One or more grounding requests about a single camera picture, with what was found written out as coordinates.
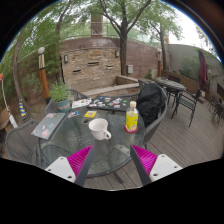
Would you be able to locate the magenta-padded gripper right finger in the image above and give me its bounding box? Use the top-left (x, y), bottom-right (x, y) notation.
top-left (129, 143), bottom-right (184, 186)

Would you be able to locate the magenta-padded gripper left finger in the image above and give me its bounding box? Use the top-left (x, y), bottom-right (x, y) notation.
top-left (44, 143), bottom-right (98, 187)

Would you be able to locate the clear yellow-labelled drink bottle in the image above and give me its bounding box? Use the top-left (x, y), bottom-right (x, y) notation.
top-left (125, 100), bottom-right (140, 133)

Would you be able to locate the grey chair carrying black bag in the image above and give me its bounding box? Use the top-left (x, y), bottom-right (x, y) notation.
top-left (134, 81), bottom-right (169, 149)

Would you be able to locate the grey laptop with stickers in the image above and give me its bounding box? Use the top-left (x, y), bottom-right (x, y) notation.
top-left (30, 112), bottom-right (67, 140)

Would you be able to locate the flat round red coaster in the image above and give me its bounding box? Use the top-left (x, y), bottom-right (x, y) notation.
top-left (123, 124), bottom-right (139, 134)

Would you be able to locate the white mug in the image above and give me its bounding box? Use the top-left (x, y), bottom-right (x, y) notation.
top-left (88, 117), bottom-right (112, 141)

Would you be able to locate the small blue card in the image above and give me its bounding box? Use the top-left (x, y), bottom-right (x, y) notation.
top-left (67, 110), bottom-right (82, 118)

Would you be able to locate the yellow card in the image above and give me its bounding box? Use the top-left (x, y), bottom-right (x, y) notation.
top-left (83, 110), bottom-right (98, 119)

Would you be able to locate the white sticker sheet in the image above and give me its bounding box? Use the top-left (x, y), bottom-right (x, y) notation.
top-left (71, 97), bottom-right (93, 110)

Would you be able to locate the white umbrella pole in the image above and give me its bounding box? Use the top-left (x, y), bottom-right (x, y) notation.
top-left (0, 78), bottom-right (18, 129)

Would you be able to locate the black metal chair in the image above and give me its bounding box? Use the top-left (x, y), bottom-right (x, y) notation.
top-left (170, 88), bottom-right (203, 128)

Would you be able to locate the blue yellow striped cone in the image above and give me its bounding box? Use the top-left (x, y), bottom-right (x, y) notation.
top-left (18, 98), bottom-right (28, 118)

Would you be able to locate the green plant in teal pot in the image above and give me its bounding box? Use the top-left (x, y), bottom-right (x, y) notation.
top-left (49, 81), bottom-right (73, 113)

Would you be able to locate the black laptop with stickers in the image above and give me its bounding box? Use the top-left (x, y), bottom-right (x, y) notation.
top-left (87, 95), bottom-right (132, 112)

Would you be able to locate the round dark patio table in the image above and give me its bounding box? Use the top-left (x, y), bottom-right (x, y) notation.
top-left (153, 77), bottom-right (188, 101)

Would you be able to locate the closed maroon umbrella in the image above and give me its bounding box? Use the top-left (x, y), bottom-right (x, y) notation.
top-left (197, 49), bottom-right (209, 91)

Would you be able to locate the wooden lamp post, globe light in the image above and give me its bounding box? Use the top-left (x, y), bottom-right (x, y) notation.
top-left (37, 46), bottom-right (52, 105)

